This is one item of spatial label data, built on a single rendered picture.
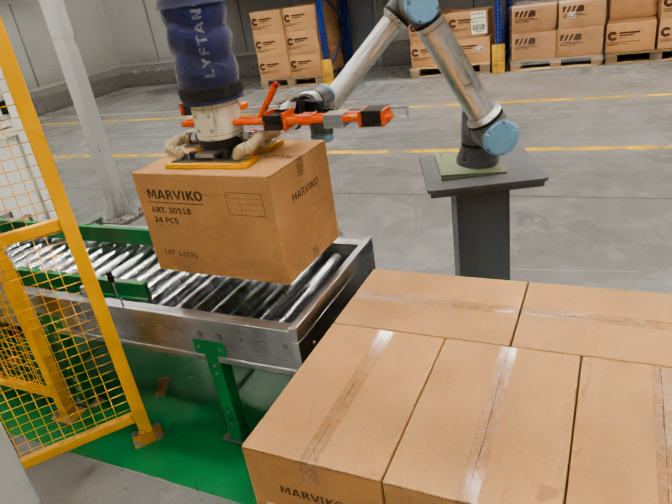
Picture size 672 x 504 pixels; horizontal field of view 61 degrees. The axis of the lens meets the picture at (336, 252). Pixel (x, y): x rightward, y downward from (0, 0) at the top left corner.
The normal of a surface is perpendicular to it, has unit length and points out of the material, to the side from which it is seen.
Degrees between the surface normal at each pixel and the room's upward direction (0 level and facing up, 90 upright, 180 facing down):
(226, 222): 90
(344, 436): 0
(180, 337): 90
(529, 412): 0
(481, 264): 90
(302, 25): 92
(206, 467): 0
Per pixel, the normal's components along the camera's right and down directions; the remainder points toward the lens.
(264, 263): -0.44, 0.44
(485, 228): -0.05, 0.44
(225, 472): -0.14, -0.89
